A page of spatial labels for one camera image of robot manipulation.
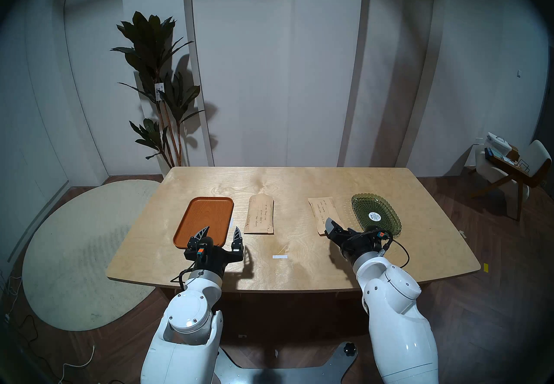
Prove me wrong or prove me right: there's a white floor cable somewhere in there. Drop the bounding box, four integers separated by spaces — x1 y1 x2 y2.
58 345 96 384

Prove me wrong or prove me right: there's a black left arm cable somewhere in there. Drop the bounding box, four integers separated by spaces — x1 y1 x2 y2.
170 264 197 290

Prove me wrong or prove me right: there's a light wooden table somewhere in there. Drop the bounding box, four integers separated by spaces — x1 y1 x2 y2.
106 166 482 293

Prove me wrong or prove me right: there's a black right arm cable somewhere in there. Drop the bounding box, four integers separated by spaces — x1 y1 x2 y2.
346 225 410 269

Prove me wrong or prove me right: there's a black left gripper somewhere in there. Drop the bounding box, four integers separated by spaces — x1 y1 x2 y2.
184 226 245 279

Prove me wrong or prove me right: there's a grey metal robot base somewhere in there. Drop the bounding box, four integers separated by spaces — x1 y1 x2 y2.
212 341 359 384

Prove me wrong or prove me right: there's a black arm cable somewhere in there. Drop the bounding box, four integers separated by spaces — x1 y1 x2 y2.
170 264 197 290
346 225 410 269

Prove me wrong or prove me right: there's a brown handwritten envelope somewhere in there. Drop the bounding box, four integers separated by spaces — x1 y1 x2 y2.
308 196 342 236

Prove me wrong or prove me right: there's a brown envelope with open flap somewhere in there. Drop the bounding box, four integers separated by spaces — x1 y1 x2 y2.
244 194 275 235

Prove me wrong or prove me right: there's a cream wooden armchair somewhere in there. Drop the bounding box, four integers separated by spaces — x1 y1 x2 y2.
470 140 552 221

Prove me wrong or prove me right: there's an orange wooden tray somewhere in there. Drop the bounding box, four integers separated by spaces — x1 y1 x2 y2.
173 196 235 251

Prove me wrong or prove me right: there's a beige oval rug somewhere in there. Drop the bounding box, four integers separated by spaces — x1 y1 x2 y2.
22 179 161 332

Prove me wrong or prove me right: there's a green glass tray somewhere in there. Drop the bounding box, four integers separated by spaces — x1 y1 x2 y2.
351 193 402 239

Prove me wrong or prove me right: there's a tall dark green plant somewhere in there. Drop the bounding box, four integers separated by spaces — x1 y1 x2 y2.
110 11 206 168

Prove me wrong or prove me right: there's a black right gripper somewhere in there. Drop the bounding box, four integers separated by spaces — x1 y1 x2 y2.
325 217 393 261

